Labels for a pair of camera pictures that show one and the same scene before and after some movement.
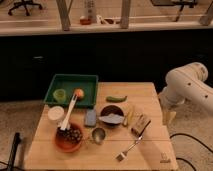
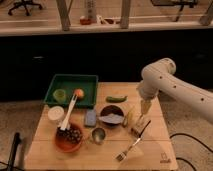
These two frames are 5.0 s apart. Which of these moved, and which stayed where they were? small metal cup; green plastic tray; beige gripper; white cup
Moved: beige gripper
Stayed: small metal cup; white cup; green plastic tray
